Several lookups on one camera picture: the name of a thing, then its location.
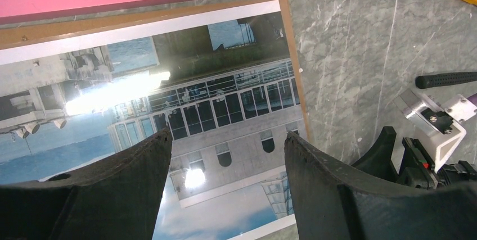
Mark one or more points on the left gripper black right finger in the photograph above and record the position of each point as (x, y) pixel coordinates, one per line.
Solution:
(333, 200)

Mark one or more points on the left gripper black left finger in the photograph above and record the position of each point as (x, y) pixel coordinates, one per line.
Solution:
(117, 197)

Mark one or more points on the building and sky photo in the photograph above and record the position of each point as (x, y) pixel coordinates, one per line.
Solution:
(235, 188)

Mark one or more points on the black handled hammer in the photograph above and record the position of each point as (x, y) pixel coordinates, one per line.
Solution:
(444, 79)

